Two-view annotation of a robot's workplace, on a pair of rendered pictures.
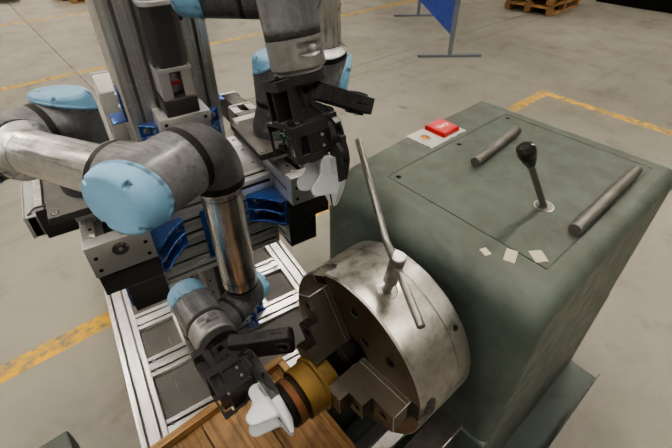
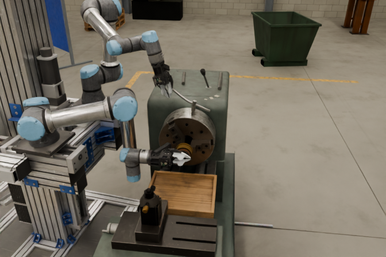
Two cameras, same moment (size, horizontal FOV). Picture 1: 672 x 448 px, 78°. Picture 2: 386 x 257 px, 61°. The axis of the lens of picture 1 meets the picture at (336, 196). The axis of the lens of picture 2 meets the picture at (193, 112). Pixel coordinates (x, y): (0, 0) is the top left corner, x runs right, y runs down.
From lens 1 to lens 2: 131 cm
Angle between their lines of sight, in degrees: 38
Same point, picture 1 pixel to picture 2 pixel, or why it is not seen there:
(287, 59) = (158, 58)
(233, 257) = (133, 135)
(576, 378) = (230, 156)
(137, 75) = (37, 91)
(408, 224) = (182, 102)
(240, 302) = not seen: hidden behind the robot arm
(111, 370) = not seen: outside the picture
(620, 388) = (239, 170)
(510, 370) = (224, 125)
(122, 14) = (32, 65)
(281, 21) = (157, 49)
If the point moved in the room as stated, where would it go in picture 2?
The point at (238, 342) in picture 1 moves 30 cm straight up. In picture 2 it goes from (158, 150) to (155, 97)
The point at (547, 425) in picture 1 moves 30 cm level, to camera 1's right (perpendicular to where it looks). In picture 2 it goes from (230, 170) to (255, 155)
